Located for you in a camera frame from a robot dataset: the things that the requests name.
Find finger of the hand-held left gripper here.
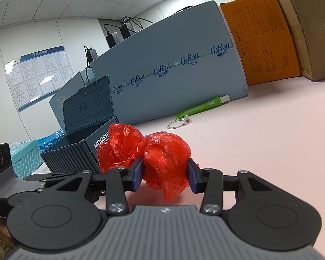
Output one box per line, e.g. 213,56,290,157
23,171,83,193

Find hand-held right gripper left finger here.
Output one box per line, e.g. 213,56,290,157
47,157,144,215

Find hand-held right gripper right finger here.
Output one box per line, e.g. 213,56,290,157
187,158,277,215

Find dark blue ribbed storage box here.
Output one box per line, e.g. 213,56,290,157
40,75,120,175

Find red plastic bag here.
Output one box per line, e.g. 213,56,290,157
97,123,192,203

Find pink desktop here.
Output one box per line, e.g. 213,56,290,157
43,76,325,260

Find teal patterned box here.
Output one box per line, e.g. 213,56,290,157
10,139,45,179

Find blue plastic package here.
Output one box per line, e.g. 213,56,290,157
37,128,69,151

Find green tube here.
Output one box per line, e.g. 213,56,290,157
175,95,230,120

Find large grey-blue cardboard box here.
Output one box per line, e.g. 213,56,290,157
90,0,250,127

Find black power adapter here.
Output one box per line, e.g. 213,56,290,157
85,47,98,62
119,23,137,37
106,32,123,48

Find orange cardboard box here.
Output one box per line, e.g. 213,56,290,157
219,0,302,86

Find brown cardboard box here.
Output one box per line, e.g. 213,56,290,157
275,0,325,82

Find metal key ring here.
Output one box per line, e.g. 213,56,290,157
167,117,192,130

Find wall poster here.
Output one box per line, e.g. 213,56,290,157
4,45,72,113

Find black cable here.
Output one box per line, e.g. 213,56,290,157
83,45,94,88
120,16,155,31

